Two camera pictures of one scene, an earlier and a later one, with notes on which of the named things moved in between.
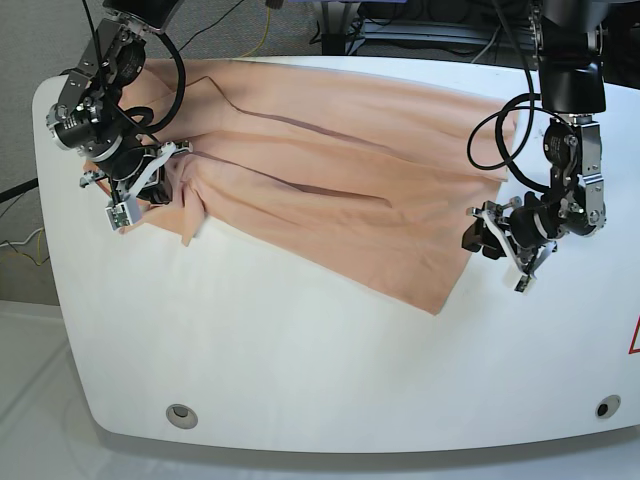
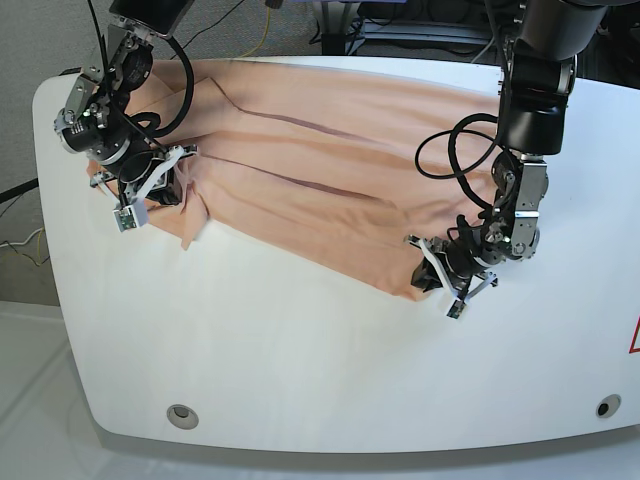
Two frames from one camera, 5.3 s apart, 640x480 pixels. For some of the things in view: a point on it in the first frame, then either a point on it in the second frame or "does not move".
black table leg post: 335,17 does not move
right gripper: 529,227 -> 460,274
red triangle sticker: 634,338 does not move
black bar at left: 15,192 does not move
